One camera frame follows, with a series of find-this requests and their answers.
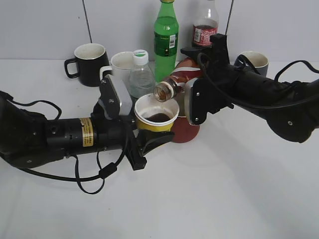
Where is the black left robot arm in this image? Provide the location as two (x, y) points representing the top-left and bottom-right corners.
(0, 92), (174, 170)

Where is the green soda bottle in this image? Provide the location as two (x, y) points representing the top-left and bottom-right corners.
(154, 0), (179, 83)

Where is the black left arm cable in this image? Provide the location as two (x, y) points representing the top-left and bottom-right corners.
(0, 90), (133, 195)

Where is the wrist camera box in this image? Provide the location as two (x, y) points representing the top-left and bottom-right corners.
(184, 78), (210, 125)
(98, 74), (133, 120)

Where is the clear water bottle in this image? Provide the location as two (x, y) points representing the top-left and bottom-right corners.
(129, 49), (156, 99)

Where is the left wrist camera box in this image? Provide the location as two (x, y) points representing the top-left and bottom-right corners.
(98, 74), (133, 120)

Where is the yellow paper cup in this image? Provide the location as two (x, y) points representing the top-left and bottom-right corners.
(134, 94), (179, 132)

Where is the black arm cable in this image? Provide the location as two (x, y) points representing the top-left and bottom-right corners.
(0, 90), (133, 195)
(196, 52), (319, 110)

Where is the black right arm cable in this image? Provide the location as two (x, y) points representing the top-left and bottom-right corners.
(196, 52), (319, 110)

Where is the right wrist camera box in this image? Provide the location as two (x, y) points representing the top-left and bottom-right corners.
(184, 78), (210, 125)

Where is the brown Nescafe coffee bottle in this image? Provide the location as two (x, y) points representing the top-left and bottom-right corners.
(153, 57), (202, 102)

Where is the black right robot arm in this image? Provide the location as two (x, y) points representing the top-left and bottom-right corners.
(181, 33), (319, 143)

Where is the cola bottle red label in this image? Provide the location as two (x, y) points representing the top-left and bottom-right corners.
(191, 0), (220, 48)

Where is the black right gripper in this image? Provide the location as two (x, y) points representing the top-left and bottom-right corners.
(181, 33), (234, 114)

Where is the black mug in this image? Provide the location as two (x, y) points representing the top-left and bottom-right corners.
(64, 43), (110, 87)

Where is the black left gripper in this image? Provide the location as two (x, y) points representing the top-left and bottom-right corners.
(91, 101), (175, 171)

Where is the white mug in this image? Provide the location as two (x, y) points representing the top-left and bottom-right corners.
(99, 51), (134, 87)

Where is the dark grey mug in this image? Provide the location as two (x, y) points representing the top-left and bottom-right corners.
(234, 51), (269, 77)

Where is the red mug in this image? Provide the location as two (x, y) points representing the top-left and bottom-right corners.
(171, 99), (201, 144)

